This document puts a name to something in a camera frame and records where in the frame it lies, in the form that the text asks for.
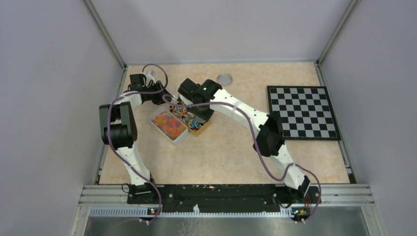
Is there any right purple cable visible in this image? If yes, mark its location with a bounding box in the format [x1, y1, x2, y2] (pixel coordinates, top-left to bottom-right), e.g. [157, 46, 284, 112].
[162, 94, 323, 224]

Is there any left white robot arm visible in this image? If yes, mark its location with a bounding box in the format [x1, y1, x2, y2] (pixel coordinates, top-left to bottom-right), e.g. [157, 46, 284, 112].
[99, 72, 167, 204]

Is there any white star candy tin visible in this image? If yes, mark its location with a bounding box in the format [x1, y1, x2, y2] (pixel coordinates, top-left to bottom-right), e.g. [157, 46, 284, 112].
[148, 107, 189, 147]

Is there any silver round lid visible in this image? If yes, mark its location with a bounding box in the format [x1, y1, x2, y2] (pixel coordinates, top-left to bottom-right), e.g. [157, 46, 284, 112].
[216, 73, 233, 86]

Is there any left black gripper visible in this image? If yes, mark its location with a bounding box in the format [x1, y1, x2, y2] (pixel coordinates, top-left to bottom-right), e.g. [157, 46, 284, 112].
[144, 80, 173, 105]

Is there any gold lollipop tin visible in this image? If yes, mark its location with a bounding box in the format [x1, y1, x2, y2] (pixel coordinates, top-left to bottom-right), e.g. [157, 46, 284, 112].
[169, 105, 210, 137]

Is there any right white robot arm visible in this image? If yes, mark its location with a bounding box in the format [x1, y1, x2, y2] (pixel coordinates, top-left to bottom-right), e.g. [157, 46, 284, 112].
[178, 78, 311, 203]

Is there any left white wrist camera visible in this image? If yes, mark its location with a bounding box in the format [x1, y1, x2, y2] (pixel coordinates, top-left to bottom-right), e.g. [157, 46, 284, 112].
[146, 70, 155, 84]

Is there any black white chessboard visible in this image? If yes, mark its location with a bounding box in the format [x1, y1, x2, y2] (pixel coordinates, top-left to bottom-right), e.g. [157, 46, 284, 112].
[267, 86, 341, 141]

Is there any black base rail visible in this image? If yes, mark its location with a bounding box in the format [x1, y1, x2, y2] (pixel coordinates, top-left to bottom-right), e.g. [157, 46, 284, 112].
[127, 183, 321, 213]

